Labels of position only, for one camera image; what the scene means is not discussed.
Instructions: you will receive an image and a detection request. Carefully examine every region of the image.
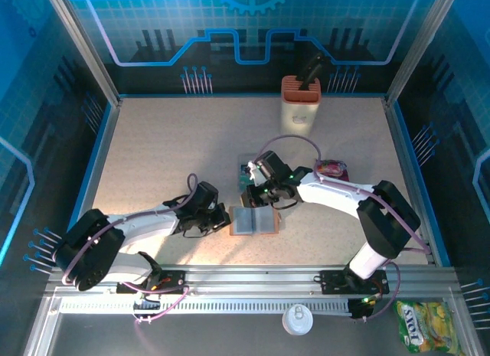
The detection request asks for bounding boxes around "purple pink candy bag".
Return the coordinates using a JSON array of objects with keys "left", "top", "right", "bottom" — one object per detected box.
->
[{"left": 313, "top": 159, "right": 350, "bottom": 183}]

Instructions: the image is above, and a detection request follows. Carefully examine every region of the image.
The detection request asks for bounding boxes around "white knife block orange top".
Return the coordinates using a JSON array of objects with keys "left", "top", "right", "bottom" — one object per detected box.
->
[{"left": 278, "top": 74, "right": 323, "bottom": 137}]

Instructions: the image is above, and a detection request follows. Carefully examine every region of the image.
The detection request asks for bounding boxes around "black controller box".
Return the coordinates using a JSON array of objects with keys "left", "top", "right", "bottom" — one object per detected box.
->
[{"left": 347, "top": 294, "right": 380, "bottom": 322}]

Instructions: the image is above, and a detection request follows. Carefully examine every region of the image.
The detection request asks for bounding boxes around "green yellow candy bag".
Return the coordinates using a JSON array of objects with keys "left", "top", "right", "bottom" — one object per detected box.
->
[{"left": 394, "top": 300, "right": 465, "bottom": 355}]

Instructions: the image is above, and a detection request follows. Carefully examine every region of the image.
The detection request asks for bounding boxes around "thin black wire loop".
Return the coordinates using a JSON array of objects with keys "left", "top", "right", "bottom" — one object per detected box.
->
[
  {"left": 181, "top": 224, "right": 212, "bottom": 238},
  {"left": 269, "top": 197, "right": 299, "bottom": 211}
]

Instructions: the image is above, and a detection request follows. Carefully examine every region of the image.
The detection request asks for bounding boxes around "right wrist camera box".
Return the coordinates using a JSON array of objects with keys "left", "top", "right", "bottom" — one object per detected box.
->
[{"left": 247, "top": 160, "right": 266, "bottom": 183}]

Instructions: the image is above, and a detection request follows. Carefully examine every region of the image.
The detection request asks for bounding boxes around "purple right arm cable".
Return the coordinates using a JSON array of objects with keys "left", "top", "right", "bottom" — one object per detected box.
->
[{"left": 253, "top": 133, "right": 433, "bottom": 322}]

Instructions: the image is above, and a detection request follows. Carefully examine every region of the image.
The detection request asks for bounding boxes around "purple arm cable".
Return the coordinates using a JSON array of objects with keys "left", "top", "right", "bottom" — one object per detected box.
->
[
  {"left": 253, "top": 133, "right": 433, "bottom": 322},
  {"left": 60, "top": 172, "right": 200, "bottom": 326}
]

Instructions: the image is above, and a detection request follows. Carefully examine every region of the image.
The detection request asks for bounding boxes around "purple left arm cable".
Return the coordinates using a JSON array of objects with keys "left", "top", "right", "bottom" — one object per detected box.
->
[{"left": 60, "top": 172, "right": 200, "bottom": 326}]

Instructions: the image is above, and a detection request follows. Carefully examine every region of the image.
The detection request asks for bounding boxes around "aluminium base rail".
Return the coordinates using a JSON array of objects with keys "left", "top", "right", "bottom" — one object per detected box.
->
[{"left": 44, "top": 263, "right": 460, "bottom": 296}]

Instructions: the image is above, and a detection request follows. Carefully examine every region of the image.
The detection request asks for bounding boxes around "white slotted cable duct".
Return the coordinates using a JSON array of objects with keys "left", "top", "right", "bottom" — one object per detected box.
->
[{"left": 59, "top": 297, "right": 355, "bottom": 315}]

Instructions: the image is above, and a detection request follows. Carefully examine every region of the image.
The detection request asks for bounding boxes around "aluminium side rail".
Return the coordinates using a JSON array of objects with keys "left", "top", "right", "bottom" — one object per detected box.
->
[
  {"left": 382, "top": 97, "right": 441, "bottom": 266},
  {"left": 49, "top": 99, "right": 123, "bottom": 271}
]

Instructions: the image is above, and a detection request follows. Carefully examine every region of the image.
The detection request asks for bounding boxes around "black knife handle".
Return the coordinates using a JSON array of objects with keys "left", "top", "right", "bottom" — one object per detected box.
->
[{"left": 298, "top": 51, "right": 327, "bottom": 93}]

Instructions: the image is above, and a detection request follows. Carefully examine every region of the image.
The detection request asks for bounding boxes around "aluminium frame post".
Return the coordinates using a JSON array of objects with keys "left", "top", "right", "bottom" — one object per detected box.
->
[
  {"left": 41, "top": 0, "right": 124, "bottom": 107},
  {"left": 384, "top": 0, "right": 460, "bottom": 107}
]

